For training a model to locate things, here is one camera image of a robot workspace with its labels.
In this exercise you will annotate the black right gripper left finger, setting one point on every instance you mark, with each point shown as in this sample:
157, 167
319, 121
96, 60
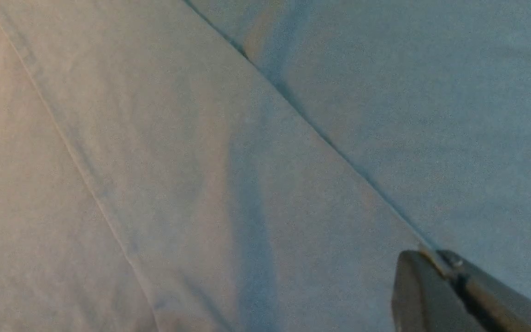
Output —
424, 302

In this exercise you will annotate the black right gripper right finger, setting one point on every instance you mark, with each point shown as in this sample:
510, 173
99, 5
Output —
492, 303

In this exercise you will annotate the dark gray long-sleeve shirt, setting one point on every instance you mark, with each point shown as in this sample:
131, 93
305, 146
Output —
254, 165

